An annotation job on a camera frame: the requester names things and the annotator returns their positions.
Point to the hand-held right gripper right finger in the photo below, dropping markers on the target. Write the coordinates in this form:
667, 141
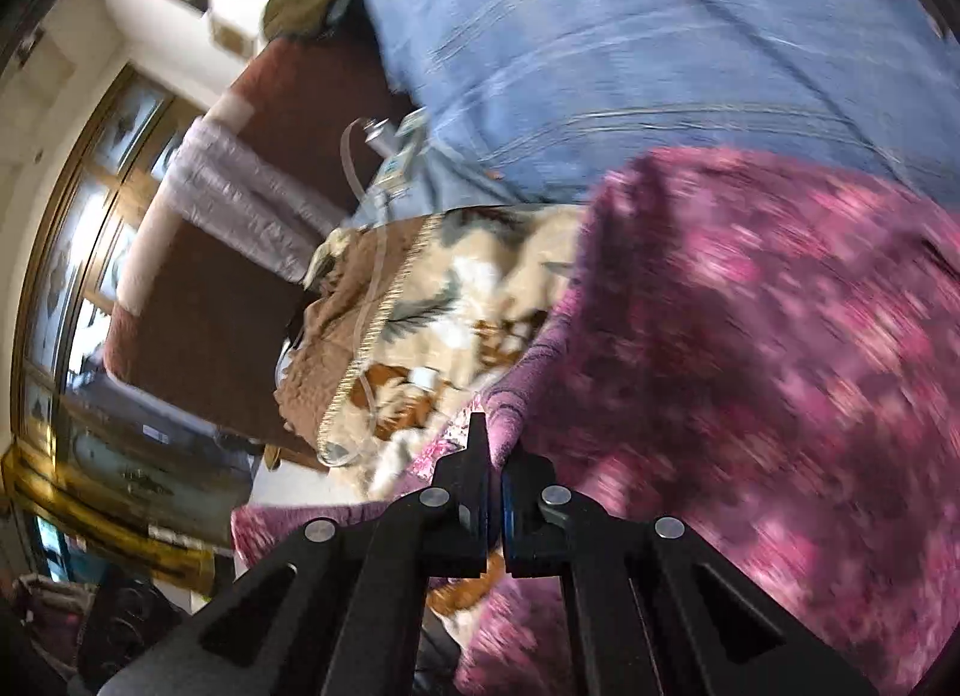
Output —
514, 516

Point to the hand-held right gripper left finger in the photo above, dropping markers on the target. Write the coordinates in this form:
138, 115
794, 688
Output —
465, 516

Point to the purple floral garment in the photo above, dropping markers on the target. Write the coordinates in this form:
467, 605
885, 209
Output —
750, 366

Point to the clear plastic tube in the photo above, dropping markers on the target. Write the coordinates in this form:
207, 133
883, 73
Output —
367, 321

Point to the brown quilted cloth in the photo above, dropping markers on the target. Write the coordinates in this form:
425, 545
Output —
337, 336

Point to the beige leaf print blanket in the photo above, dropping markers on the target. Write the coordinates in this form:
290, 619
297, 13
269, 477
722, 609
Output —
465, 291

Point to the dark brown bordered blanket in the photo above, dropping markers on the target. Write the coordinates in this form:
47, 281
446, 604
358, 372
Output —
195, 321

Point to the small white device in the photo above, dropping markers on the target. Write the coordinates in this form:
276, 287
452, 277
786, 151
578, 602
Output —
396, 160

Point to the dark bag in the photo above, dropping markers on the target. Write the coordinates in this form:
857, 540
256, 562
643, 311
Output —
112, 636

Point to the lavender cloth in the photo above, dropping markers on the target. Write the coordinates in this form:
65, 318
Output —
240, 193

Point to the wooden glass door cabinet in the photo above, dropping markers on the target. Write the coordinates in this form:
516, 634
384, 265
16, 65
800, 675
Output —
82, 366

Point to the blue plaid bed sheet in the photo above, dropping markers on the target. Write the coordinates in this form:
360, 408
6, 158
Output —
637, 51

